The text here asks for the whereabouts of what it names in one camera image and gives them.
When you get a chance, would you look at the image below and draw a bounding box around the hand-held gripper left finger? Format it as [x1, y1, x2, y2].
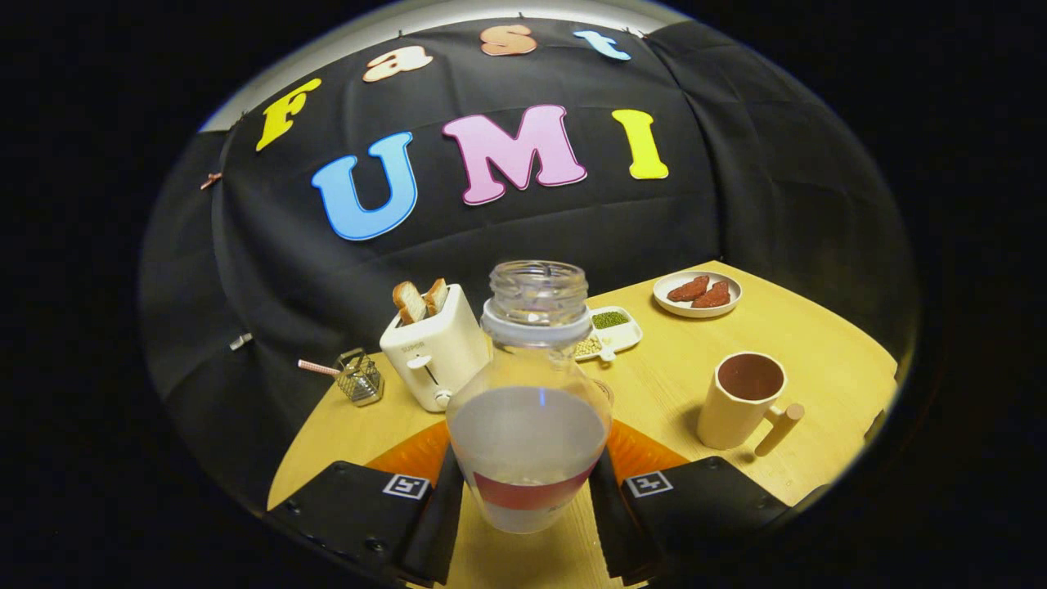
[266, 421, 465, 586]

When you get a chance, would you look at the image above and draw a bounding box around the small metal wire basket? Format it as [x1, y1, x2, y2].
[335, 348, 385, 407]

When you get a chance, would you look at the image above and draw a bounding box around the black backdrop cloth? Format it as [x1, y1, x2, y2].
[139, 18, 917, 508]

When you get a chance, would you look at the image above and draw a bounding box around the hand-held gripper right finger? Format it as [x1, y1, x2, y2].
[589, 419, 790, 586]

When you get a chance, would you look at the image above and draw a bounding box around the round white plate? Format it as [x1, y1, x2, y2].
[653, 271, 744, 318]

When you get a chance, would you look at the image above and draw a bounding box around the wooden table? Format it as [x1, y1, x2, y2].
[267, 260, 899, 589]

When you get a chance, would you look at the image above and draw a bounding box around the cream toaster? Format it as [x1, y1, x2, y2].
[380, 284, 490, 413]

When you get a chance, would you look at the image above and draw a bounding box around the white divided dish with beans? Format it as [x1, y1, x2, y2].
[573, 306, 644, 362]

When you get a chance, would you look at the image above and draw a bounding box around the cream cup with handle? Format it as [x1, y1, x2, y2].
[697, 352, 806, 457]

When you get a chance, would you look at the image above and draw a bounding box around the clear juice bottle red label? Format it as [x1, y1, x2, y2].
[446, 260, 614, 535]

